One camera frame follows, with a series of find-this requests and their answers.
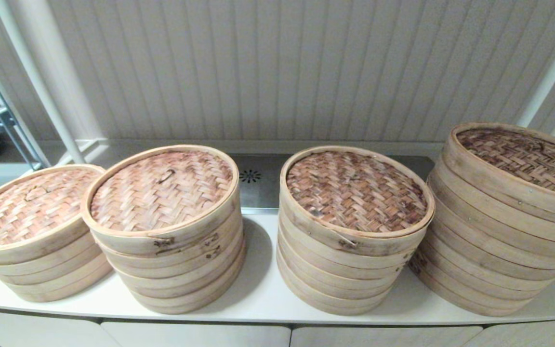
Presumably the bamboo steamer basket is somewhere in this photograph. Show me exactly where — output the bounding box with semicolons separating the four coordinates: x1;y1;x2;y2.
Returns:
427;169;555;261
277;224;415;281
123;241;247;303
409;255;541;318
277;236;406;293
0;246;107;291
421;202;555;282
416;222;555;294
432;159;555;244
114;231;246;292
95;207;243;268
0;231;100;278
277;248;398;305
424;186;555;271
133;251;247;315
5;258;113;303
277;212;425;269
277;260;394;317
106;219;244;280
411;241;555;305

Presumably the grey metal rack frame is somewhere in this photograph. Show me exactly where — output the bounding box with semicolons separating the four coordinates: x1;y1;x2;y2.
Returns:
0;39;49;170

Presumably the woven bamboo steamer lid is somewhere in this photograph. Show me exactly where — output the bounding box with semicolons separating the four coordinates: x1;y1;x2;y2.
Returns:
279;146;436;257
81;145;240;257
0;164;108;266
441;122;555;225

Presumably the stainless steel vent panel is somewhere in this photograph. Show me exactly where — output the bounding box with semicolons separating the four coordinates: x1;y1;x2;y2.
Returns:
229;153;436;215

